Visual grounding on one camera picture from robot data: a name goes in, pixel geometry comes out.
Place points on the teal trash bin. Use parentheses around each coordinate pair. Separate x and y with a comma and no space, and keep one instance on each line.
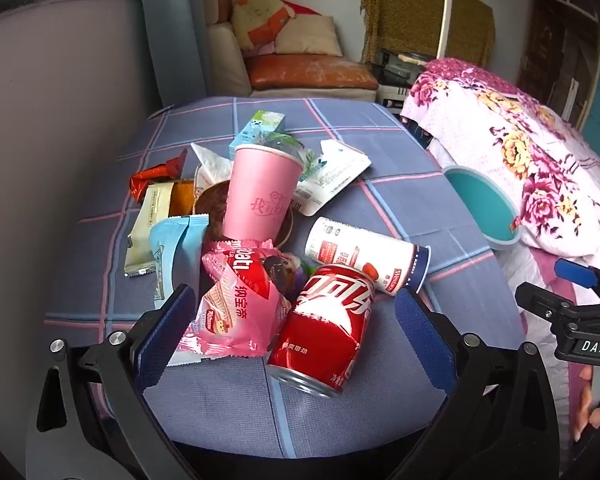
(480,200)

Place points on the grey curtain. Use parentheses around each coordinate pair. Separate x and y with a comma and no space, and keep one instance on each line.
(175,35)

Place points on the cream sofa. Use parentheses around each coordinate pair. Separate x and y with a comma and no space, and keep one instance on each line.
(225,55)

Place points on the orange seat cushion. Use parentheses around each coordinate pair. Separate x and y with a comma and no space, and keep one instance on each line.
(305,72)

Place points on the red soda can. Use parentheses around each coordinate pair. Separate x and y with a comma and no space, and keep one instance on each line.
(320,330)

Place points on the green white carton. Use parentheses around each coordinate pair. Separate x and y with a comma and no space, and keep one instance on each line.
(255,130)

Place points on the pink paper cup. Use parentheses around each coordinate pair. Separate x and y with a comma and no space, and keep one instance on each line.
(260,195)

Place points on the clear green printed wrapper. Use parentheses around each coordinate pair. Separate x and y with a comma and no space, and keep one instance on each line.
(300,152)

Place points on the blue snack packet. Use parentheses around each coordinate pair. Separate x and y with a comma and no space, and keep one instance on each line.
(177,250)

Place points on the brown round bowl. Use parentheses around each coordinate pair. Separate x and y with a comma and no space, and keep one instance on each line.
(212,205)

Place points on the orange red wrapper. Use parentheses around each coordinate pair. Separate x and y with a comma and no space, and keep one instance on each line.
(152,177)

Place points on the pink floral blanket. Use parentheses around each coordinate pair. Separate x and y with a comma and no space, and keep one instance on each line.
(530,150)

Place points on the dark carved wooden cabinet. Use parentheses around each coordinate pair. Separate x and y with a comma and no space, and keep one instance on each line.
(550,50)

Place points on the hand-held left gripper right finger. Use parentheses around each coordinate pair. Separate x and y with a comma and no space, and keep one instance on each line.
(425,340)

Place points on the pink wafer packet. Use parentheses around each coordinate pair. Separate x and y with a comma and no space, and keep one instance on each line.
(230,310)

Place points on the purple clear plastic wrapper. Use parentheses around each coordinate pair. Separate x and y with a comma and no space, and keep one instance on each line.
(292,272)

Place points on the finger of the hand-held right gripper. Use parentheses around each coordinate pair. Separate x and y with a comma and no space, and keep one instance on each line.
(575,270)
(540,300)

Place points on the bedside table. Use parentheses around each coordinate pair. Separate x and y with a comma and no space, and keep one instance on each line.
(395,75)

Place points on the white plastic pouch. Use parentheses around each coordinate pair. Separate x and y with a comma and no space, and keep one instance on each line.
(330,175)

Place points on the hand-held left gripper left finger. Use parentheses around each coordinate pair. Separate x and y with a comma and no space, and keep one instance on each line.
(165,340)

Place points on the white pole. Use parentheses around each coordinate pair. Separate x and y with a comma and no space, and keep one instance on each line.
(445,15)

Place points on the cream bread packet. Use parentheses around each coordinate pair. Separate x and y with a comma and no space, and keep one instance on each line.
(147,225)

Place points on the red cushion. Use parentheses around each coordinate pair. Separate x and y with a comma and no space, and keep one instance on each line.
(302,8)

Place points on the person's right hand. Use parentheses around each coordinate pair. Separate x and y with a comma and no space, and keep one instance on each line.
(587,400)

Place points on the beige pillow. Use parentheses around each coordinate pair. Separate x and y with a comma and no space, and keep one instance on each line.
(310,35)

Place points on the yellow patterned cloth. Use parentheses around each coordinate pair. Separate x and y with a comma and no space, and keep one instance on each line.
(405,10)

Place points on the yellow orange plush toy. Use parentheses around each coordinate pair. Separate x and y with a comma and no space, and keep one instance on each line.
(255,20)

